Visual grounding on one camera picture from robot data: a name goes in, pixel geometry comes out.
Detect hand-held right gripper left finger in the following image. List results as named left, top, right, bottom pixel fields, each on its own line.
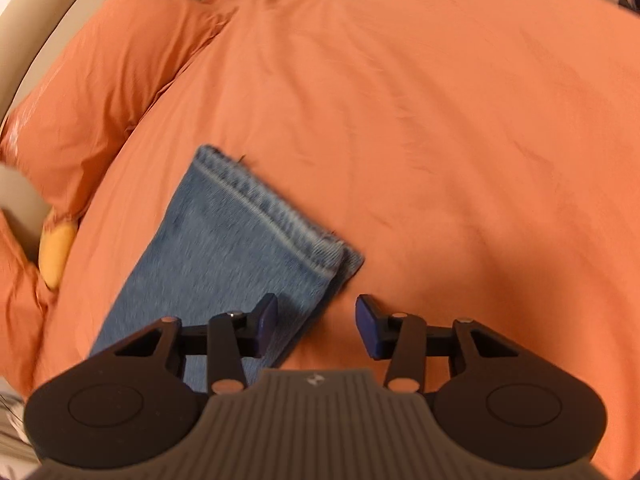
left=116, top=293, right=279, bottom=395

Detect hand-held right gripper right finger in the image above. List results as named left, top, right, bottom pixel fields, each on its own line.
left=355, top=294, right=521, bottom=394

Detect blue denim pants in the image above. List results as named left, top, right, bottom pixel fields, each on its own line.
left=89, top=144, right=365, bottom=394

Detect orange bed cover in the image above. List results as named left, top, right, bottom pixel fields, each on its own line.
left=31, top=0, right=640, bottom=480

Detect yellow cushion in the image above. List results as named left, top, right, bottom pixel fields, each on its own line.
left=39, top=221, right=79, bottom=291

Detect orange pillow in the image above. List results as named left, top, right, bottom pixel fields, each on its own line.
left=0, top=0, right=236, bottom=223
left=0, top=207, right=58, bottom=401

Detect beige headboard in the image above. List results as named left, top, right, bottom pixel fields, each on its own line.
left=0, top=0, right=126, bottom=131

